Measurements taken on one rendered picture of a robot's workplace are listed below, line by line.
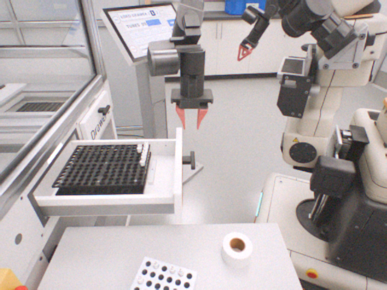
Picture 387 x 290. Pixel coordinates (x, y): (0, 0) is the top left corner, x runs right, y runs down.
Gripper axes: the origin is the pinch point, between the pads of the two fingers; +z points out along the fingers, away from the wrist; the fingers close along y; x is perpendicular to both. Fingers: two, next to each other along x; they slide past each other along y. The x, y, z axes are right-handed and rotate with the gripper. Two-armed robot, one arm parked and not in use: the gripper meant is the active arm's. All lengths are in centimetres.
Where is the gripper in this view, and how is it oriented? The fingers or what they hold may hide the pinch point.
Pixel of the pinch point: (191, 125)
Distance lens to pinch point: 64.5
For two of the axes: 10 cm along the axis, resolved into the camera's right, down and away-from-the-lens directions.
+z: -0.2, 8.4, 5.4
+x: 0.2, 5.4, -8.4
